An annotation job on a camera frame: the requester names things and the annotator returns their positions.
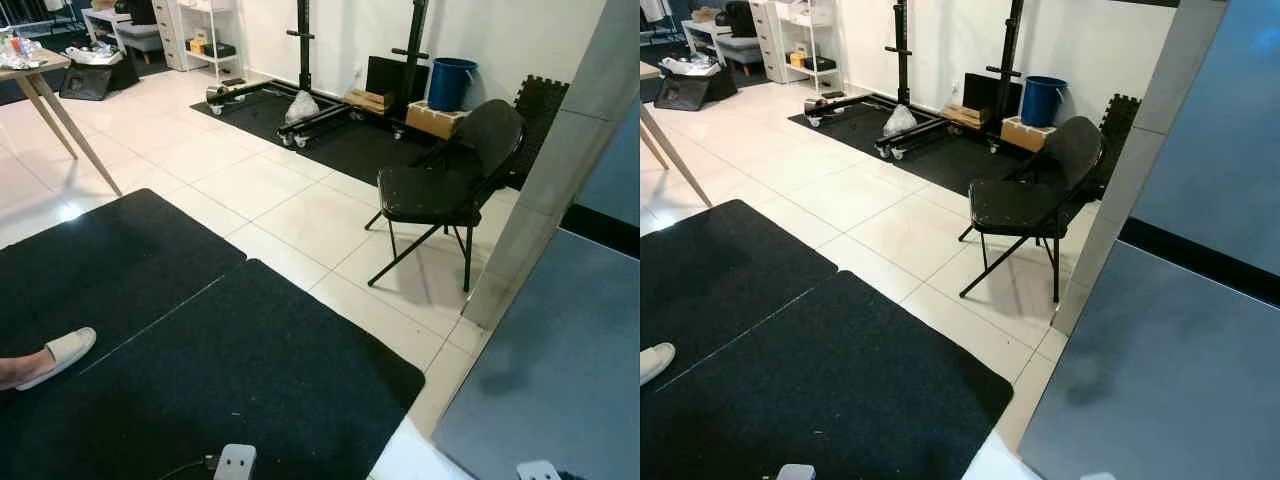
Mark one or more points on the black backpack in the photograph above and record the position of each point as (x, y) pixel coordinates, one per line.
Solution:
(738, 18)
(135, 10)

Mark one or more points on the white desk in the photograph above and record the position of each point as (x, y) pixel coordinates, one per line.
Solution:
(705, 30)
(100, 18)

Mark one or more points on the wooden dining table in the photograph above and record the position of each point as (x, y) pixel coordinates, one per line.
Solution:
(675, 150)
(30, 66)

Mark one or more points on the black foam puzzle mat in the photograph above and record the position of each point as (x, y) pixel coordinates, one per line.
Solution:
(1118, 120)
(545, 100)

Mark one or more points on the stainless steel fridge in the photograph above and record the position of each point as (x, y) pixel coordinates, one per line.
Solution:
(560, 350)
(1180, 360)

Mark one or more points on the small wooden crate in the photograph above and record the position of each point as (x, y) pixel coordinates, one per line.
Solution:
(365, 100)
(965, 115)

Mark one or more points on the blue plastic bucket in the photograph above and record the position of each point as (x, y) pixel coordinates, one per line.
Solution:
(1042, 100)
(450, 85)

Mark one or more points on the taped cardboard box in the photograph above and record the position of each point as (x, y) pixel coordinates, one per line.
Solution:
(1025, 135)
(430, 120)

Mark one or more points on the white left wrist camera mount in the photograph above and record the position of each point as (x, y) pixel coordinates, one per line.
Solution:
(235, 462)
(796, 472)

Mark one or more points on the grey padded stool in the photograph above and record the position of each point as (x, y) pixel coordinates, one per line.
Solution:
(740, 48)
(142, 40)

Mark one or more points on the black folding chair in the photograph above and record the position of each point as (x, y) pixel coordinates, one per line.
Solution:
(430, 195)
(1020, 205)

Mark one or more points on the white drawer cabinet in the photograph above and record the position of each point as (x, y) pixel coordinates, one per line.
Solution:
(165, 35)
(768, 40)

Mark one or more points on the person foot in white shoe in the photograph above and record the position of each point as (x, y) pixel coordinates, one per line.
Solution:
(655, 360)
(60, 352)

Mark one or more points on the black metal rack frame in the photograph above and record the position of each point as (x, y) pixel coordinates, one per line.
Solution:
(901, 50)
(304, 50)

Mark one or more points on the black bin with white bag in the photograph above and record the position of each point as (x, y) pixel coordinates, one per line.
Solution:
(90, 82)
(690, 92)

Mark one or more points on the black flat monitor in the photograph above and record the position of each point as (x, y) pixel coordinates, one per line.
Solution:
(985, 95)
(385, 78)

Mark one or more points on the black gym floor mat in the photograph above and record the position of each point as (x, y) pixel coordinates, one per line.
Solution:
(940, 160)
(350, 150)

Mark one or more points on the white open shelf unit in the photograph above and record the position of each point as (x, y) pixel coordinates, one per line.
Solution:
(810, 40)
(210, 40)

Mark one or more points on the white plastic bag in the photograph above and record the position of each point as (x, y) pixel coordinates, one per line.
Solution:
(301, 107)
(898, 120)

